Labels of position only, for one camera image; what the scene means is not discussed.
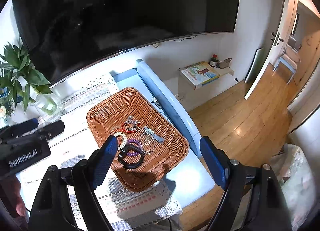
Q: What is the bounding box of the black bracelet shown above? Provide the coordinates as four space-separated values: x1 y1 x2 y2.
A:
117 144 146 169

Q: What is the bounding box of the striped woven table runner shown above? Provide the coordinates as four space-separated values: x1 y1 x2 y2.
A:
21 74 189 230

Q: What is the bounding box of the blue chair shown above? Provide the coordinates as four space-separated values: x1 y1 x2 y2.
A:
273 45 301 85

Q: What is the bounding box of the purple spiral hair tie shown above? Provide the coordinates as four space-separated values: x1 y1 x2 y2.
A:
126 138 144 158

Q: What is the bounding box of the green leafy plant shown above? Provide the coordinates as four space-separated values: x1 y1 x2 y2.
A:
1 43 52 116

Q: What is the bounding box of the clear glass vase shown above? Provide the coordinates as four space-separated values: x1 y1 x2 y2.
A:
31 93 63 123

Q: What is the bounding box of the silver chain necklace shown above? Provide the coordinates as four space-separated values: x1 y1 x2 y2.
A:
138 130 157 156

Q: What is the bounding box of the red string charm jewelry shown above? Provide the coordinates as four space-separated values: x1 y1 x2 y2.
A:
115 115 140 134

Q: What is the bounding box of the white and blue flower bouquet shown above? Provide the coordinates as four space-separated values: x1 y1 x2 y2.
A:
0 87 14 128

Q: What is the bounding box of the black television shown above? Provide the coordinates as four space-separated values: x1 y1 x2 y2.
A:
12 0 239 83

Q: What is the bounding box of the dark small bottle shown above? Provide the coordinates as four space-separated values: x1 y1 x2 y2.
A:
209 54 219 68

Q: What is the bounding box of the brown wicker basket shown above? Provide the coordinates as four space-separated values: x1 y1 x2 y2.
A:
86 87 189 192

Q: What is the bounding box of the grey hair clip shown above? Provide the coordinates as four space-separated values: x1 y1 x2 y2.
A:
144 126 165 144

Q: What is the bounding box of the floral bed cover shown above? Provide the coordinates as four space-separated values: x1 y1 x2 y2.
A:
270 143 316 230

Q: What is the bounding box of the colourful flat box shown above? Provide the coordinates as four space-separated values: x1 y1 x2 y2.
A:
179 61 220 89

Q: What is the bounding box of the small grey pouch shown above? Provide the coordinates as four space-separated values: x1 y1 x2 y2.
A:
217 58 232 69

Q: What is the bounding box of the left hand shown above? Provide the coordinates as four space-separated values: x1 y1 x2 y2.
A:
1 175 27 217

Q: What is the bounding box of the white door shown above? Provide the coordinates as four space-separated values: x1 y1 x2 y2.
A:
244 0 288 100

